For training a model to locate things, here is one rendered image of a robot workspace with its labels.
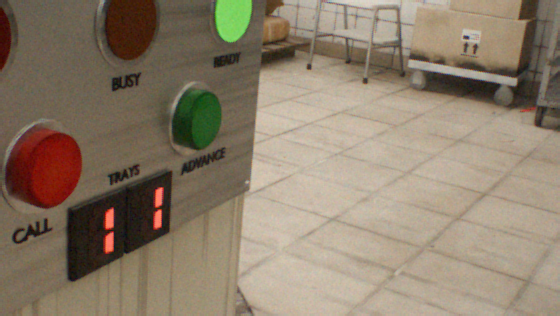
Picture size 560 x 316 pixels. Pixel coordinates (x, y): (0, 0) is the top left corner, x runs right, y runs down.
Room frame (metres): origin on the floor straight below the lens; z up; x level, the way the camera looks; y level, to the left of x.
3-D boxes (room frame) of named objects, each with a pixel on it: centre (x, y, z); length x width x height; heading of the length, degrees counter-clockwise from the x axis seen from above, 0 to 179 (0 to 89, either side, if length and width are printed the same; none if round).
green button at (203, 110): (0.35, 0.05, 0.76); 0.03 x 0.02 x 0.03; 153
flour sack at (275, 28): (4.55, 0.34, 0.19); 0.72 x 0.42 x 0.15; 154
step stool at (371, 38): (4.41, -0.40, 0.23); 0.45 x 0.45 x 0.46; 52
